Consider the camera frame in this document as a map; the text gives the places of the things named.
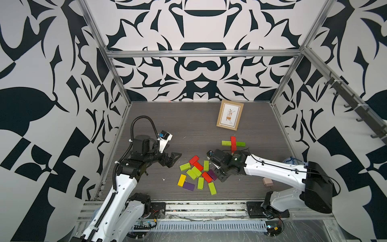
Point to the circuit board right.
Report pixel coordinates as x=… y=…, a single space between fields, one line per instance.
x=274 y=228

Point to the lime block pair centre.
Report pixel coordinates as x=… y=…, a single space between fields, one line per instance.
x=194 y=173

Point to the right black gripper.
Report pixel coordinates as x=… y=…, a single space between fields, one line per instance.
x=220 y=177

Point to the purple block centre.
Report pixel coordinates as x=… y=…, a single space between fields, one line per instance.
x=212 y=174

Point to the wall hook rail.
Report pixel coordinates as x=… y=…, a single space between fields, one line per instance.
x=355 y=103

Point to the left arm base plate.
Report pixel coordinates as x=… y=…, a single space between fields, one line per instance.
x=155 y=210

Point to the wooden picture frame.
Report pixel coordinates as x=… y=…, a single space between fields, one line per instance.
x=229 y=115

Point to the green circuit board left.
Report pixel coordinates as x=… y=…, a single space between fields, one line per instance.
x=146 y=225

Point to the purple block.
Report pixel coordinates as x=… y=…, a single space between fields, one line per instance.
x=189 y=186
x=212 y=174

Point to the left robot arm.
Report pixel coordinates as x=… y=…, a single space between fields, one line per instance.
x=121 y=209

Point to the red block pile lower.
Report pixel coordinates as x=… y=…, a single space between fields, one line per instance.
x=207 y=177

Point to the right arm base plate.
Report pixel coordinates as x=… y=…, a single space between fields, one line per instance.
x=257 y=210

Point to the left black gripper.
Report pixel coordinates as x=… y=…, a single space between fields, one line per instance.
x=171 y=160

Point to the aluminium front rail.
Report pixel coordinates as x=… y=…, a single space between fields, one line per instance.
x=207 y=209

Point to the dark green block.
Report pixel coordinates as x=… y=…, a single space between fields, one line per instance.
x=241 y=144

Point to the red block pile middle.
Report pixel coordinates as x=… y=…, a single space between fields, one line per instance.
x=198 y=166

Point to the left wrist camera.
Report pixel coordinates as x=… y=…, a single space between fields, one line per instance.
x=164 y=138

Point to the white cable duct strip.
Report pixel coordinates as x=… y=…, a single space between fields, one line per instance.
x=207 y=226

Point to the purple block lower left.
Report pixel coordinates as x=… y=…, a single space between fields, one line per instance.
x=189 y=186

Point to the pink beige small box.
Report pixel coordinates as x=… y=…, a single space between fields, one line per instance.
x=268 y=183

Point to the lime block bottom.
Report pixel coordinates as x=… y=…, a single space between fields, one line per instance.
x=212 y=188

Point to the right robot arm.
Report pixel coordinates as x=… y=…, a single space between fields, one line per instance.
x=310 y=186

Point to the yellow block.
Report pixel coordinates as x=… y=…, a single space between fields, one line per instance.
x=181 y=180

